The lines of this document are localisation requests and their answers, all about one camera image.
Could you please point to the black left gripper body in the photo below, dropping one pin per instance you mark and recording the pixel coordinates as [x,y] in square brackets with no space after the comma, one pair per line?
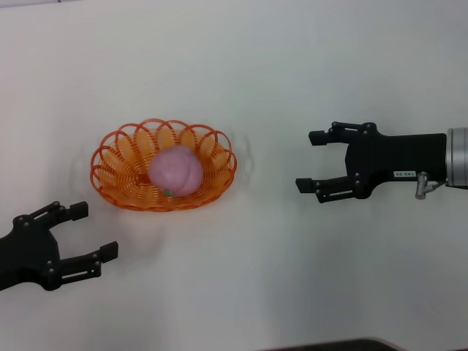
[29,256]

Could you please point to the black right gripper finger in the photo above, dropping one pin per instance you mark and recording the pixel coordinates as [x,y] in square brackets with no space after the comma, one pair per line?
[305,185]
[318,137]

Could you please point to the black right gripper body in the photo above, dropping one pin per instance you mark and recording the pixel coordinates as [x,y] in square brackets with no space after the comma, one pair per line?
[395,157]

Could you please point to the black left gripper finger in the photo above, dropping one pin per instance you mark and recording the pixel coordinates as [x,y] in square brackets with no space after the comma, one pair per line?
[79,211]
[109,251]

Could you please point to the orange plastic woven basket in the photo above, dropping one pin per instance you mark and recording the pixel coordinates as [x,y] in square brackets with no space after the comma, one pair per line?
[120,175]

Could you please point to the pink plush peach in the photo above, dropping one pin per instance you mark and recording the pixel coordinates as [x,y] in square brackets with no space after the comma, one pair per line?
[175,170]

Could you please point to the dark curved robot base edge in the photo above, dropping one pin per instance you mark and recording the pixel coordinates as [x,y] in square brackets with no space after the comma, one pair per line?
[329,345]

